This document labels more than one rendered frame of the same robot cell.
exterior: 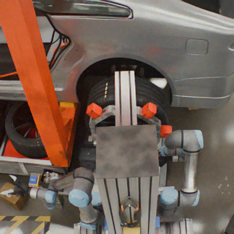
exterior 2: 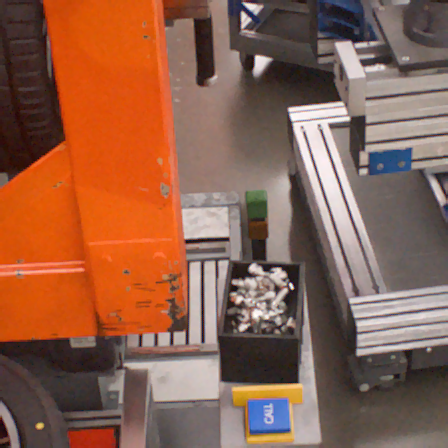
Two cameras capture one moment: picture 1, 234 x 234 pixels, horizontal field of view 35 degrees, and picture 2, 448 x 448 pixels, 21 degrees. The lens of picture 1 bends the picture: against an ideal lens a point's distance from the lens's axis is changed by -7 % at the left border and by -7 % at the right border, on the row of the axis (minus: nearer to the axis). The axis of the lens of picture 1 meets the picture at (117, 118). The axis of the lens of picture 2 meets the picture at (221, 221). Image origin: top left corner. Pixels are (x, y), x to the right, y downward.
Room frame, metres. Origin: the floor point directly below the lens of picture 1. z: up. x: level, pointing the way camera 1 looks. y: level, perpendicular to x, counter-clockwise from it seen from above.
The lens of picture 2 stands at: (1.87, 2.14, 2.01)
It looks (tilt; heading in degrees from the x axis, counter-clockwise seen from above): 39 degrees down; 261
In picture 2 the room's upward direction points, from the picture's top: 4 degrees counter-clockwise
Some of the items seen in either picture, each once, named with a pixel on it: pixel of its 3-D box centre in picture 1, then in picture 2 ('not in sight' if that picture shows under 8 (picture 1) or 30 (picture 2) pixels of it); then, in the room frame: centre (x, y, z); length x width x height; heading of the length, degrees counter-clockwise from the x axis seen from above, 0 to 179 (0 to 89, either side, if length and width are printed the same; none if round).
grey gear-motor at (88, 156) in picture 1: (92, 149); (25, 340); (2.00, 0.26, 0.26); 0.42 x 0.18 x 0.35; 170
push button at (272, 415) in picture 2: (33, 180); (269, 417); (1.59, 0.78, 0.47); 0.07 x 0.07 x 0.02; 80
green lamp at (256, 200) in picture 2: not in sight; (256, 203); (1.53, 0.42, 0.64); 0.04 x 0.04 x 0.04; 80
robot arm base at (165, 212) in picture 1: (167, 205); not in sight; (1.07, -0.29, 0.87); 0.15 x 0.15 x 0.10
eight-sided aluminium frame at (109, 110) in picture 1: (125, 130); not in sight; (1.76, -0.06, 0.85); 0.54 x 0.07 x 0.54; 80
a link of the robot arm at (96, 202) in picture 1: (94, 202); not in sight; (1.10, 0.21, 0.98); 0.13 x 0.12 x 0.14; 162
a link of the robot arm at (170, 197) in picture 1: (169, 198); not in sight; (1.07, -0.30, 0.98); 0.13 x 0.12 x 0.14; 83
